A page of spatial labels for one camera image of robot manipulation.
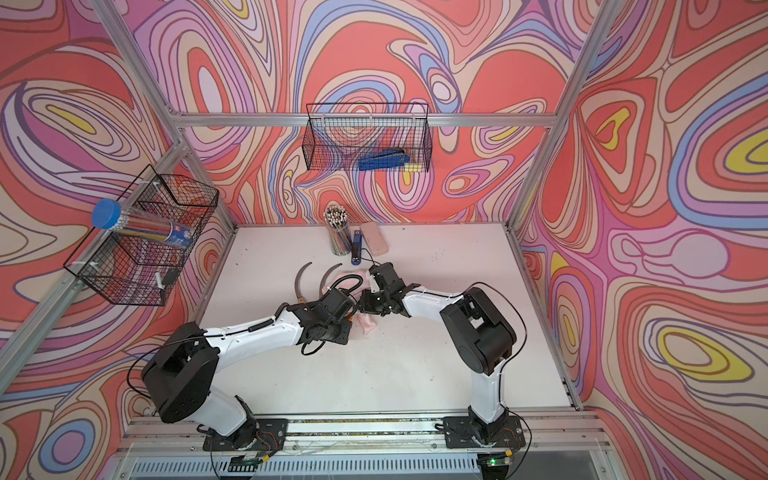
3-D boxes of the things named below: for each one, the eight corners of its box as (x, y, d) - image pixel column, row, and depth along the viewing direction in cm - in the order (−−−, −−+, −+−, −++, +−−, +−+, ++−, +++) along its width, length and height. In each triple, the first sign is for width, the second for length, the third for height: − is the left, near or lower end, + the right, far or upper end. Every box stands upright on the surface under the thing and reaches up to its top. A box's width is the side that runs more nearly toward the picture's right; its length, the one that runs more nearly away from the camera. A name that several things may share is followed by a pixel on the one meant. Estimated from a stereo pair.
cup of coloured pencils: (330, 255, 112) (322, 220, 98) (333, 242, 117) (325, 206, 102) (350, 255, 112) (345, 220, 98) (352, 242, 117) (347, 206, 102)
